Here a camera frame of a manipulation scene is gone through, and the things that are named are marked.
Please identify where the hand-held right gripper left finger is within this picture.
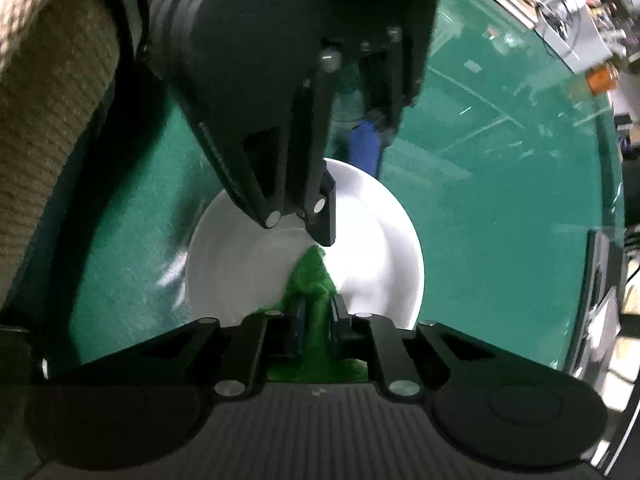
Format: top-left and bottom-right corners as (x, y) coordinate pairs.
(130, 296), (308, 400)

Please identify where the white plate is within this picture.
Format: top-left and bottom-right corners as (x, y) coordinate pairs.
(185, 157), (426, 333)

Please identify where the person's left forearm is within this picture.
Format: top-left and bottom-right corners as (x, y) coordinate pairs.
(0, 0), (126, 306)

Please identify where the orange jar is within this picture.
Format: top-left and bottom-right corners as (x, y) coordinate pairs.
(585, 62), (621, 93)

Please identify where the grey desk organiser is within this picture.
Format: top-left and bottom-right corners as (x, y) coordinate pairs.
(535, 0), (616, 73)

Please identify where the grey monitor stand base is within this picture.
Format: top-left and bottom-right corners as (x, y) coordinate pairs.
(565, 230), (626, 378)

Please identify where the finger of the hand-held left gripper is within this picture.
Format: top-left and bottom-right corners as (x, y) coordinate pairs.
(350, 27), (408, 179)
(195, 52), (338, 247)

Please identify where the green cleaning cloth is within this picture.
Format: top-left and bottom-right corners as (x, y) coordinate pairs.
(265, 246), (370, 383)

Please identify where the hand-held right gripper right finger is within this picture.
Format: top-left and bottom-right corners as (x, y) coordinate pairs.
(329, 294), (498, 400)

